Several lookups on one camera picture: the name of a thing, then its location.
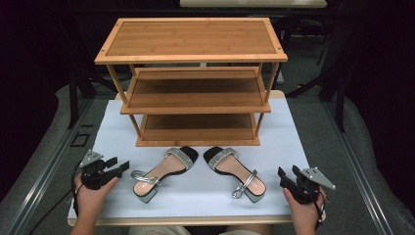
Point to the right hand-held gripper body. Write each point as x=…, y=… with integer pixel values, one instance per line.
x=308, y=189

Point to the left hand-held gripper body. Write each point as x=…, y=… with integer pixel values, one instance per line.
x=93, y=174

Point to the wooden three-tier shoe rack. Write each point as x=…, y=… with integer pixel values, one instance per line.
x=192, y=39

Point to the person's right hand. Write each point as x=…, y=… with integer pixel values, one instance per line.
x=305, y=213

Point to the person's left hand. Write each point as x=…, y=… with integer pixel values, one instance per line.
x=89, y=202

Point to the person's right leg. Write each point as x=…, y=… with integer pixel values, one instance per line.
x=244, y=230

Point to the person's leg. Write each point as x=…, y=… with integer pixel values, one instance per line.
x=160, y=231
x=244, y=230

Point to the black metal stand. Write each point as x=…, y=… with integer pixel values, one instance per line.
x=339, y=98
x=73, y=98

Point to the person's left leg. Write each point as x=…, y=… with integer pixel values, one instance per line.
x=160, y=231

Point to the white table mat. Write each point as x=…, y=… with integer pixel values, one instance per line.
x=195, y=205

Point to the metal floor rail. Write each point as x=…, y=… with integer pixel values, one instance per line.
x=359, y=169
x=49, y=166

